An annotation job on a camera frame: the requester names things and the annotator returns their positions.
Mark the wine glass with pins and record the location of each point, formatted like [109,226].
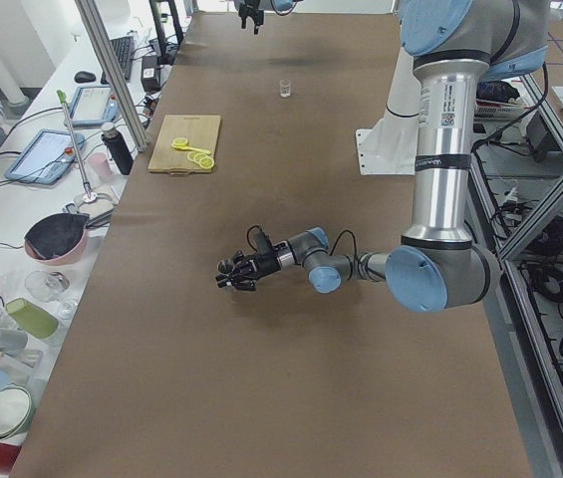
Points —
[47,286]

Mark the far blue teach pendant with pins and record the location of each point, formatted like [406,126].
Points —
[93,106]

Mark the near blue teach pendant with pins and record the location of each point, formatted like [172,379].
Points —
[46,159]

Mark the black power adapter box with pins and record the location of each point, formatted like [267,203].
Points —
[150,73]

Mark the lemon slice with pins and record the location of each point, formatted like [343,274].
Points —
[203,160]

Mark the black computer mouse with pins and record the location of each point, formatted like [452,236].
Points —
[83,77]

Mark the bamboo cutting board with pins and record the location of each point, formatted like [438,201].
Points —
[176,133]

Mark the black thermos bottle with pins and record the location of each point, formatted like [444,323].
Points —
[117,147]

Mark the green tumbler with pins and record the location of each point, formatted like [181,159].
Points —
[32,318]

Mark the steel double jigger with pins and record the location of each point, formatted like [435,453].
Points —
[226,277]

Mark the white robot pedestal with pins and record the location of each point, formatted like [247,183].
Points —
[389,147]

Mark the metal grabber stick green handle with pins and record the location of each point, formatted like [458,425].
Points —
[89,196]

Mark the white green bowl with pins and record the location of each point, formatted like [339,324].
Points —
[16,411]

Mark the blue teach pendant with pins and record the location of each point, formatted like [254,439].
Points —
[93,106]
[46,159]

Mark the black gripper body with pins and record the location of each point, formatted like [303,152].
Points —
[264,265]
[249,11]

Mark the clear glass measuring cup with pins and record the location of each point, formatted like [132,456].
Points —
[285,89]

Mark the aluminium frame post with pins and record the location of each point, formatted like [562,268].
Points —
[107,58]

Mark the black keyboard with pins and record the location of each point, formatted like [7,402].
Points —
[123,48]

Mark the pink bowl with cloth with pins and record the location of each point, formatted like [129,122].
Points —
[58,239]

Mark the pink cup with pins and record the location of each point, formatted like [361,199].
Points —
[100,165]

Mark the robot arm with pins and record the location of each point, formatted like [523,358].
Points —
[279,7]
[454,45]

